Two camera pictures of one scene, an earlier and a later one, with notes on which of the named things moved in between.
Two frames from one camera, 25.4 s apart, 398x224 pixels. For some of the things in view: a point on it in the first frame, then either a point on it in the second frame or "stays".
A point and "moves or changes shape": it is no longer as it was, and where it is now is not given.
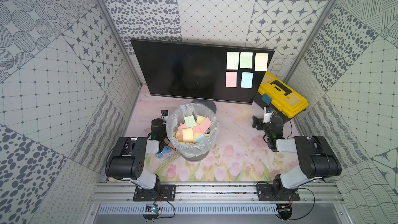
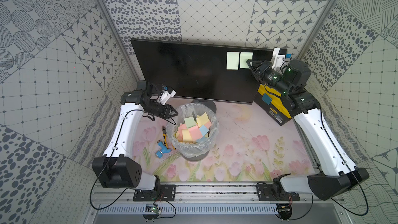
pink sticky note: [231, 79] to [195, 133]
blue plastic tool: [165, 150] stays
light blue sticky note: [246, 81] to [203, 129]
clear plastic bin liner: [175, 116] stays
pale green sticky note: [232, 60] stays
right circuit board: [284, 210] stays
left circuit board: [152, 212] stays
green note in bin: [189, 121] stays
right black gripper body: [261, 126] to [269, 76]
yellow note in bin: [187, 135] stays
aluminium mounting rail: [213, 193] stays
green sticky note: [246, 60] stays
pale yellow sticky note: [261, 61] moves or changes shape
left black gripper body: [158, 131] to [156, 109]
